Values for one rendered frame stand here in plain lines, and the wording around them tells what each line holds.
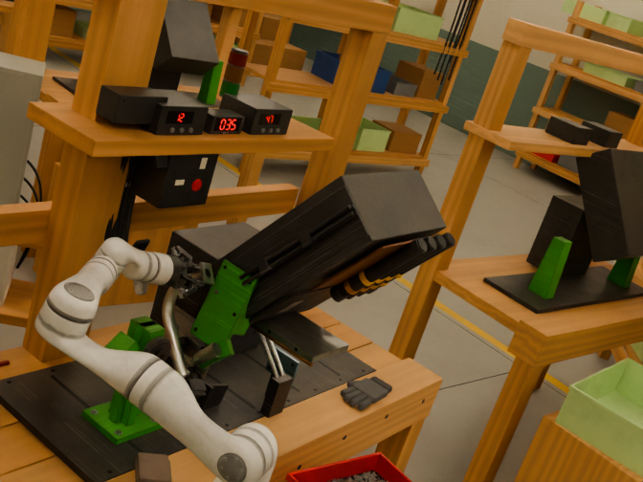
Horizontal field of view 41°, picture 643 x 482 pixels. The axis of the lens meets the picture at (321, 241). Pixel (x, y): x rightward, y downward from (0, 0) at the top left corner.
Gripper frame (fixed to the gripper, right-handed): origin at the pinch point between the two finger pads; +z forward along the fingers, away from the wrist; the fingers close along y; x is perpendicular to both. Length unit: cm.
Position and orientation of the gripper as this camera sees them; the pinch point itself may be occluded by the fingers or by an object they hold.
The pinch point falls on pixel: (197, 275)
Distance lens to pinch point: 218.7
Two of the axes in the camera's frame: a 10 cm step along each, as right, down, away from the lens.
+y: -2.0, -9.4, 2.7
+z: 4.9, 1.4, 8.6
